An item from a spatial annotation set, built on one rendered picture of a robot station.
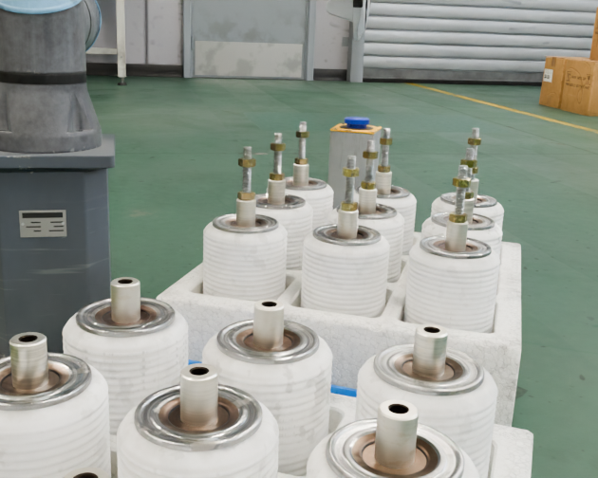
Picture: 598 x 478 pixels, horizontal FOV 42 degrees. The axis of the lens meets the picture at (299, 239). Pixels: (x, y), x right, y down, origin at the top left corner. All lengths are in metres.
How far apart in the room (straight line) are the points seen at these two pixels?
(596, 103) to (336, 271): 3.97
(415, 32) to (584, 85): 1.94
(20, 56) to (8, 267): 0.27
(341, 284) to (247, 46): 5.25
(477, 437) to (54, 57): 0.73
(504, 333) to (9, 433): 0.51
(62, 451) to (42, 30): 0.65
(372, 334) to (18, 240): 0.50
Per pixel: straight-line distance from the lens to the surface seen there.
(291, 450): 0.56
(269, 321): 0.55
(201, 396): 0.46
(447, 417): 0.51
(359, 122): 1.22
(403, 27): 6.27
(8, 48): 1.06
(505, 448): 0.61
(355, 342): 0.81
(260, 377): 0.53
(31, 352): 0.51
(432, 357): 0.53
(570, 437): 1.03
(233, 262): 0.85
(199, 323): 0.85
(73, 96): 1.06
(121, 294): 0.60
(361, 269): 0.82
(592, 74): 4.69
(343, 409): 0.64
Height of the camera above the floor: 0.48
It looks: 16 degrees down
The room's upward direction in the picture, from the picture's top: 2 degrees clockwise
